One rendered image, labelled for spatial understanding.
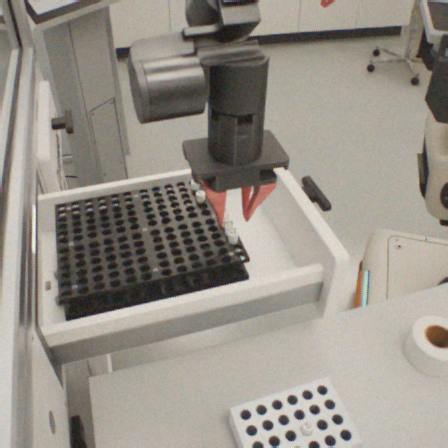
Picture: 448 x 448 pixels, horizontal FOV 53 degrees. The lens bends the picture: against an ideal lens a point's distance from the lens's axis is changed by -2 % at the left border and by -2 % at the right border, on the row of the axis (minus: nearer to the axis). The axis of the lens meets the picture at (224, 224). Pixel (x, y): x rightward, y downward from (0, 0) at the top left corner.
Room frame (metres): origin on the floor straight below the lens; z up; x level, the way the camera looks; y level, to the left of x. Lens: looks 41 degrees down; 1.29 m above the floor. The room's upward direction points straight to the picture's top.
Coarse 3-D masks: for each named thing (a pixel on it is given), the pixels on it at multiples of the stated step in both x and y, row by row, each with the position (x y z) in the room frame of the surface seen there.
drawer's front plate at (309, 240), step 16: (288, 176) 0.51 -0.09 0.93; (272, 192) 0.53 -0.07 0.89; (288, 192) 0.48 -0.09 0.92; (272, 208) 0.53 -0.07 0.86; (288, 208) 0.48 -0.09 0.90; (304, 208) 0.44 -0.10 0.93; (272, 224) 0.52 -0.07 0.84; (288, 224) 0.47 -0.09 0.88; (304, 224) 0.43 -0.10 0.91; (320, 224) 0.41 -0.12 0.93; (288, 240) 0.47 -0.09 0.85; (304, 240) 0.43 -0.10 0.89; (320, 240) 0.39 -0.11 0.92; (336, 240) 0.39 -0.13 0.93; (304, 256) 0.42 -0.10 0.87; (320, 256) 0.39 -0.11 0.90; (336, 256) 0.36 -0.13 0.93; (336, 272) 0.35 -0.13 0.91; (336, 288) 0.36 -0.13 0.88; (320, 304) 0.37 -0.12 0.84; (336, 304) 0.36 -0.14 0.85
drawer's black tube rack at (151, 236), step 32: (128, 192) 0.52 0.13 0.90; (160, 192) 0.51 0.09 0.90; (192, 192) 0.51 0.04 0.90; (64, 224) 0.45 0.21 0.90; (96, 224) 0.45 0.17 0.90; (128, 224) 0.45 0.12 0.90; (160, 224) 0.45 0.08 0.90; (192, 224) 0.45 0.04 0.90; (64, 256) 0.39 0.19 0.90; (96, 256) 0.39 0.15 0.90; (128, 256) 0.42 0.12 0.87; (160, 256) 0.42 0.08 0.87; (192, 256) 0.39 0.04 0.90; (224, 256) 0.39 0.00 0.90; (64, 288) 0.36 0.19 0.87; (96, 288) 0.34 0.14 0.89; (128, 288) 0.34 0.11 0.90; (160, 288) 0.36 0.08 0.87; (192, 288) 0.36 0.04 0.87
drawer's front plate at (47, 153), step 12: (48, 84) 0.83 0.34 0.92; (48, 96) 0.77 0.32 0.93; (48, 108) 0.72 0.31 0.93; (48, 120) 0.68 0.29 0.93; (48, 132) 0.64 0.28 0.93; (48, 144) 0.60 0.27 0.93; (60, 144) 0.76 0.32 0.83; (48, 156) 0.57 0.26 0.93; (60, 156) 0.71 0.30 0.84; (48, 168) 0.56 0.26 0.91; (48, 180) 0.56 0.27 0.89; (60, 180) 0.62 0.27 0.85; (48, 192) 0.56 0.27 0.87
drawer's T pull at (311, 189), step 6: (306, 180) 0.53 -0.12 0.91; (312, 180) 0.53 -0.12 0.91; (306, 186) 0.51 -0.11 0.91; (312, 186) 0.51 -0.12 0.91; (318, 186) 0.51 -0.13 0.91; (306, 192) 0.50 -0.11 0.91; (312, 192) 0.50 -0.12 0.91; (318, 192) 0.50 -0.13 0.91; (312, 198) 0.49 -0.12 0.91; (318, 198) 0.49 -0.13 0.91; (324, 198) 0.48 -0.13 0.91; (318, 204) 0.48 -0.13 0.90; (324, 204) 0.47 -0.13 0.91; (330, 204) 0.47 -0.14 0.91; (324, 210) 0.47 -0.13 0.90; (330, 210) 0.47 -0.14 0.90
